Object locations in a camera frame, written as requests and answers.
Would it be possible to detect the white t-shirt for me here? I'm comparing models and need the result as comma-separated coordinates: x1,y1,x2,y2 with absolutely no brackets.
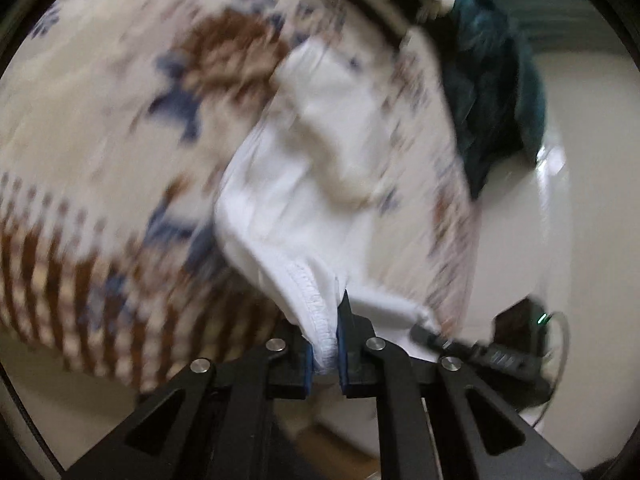
212,35,441,376

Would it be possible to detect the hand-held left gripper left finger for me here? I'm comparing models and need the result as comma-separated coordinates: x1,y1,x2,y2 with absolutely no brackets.
62,320,321,480

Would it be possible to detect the teal plush blanket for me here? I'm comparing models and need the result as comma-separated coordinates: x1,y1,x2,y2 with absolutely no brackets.
425,0,548,201

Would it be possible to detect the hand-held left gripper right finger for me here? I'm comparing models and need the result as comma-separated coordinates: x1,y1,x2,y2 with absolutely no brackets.
336,290,586,480

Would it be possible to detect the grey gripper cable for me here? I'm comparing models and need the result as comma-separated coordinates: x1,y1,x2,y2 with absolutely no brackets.
530,310,572,428

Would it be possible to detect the floral bedsheet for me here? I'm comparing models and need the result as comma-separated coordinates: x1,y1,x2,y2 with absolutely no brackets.
0,0,483,396

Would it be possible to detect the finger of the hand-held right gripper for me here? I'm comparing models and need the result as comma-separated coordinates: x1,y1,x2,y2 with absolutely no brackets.
410,324,501,361

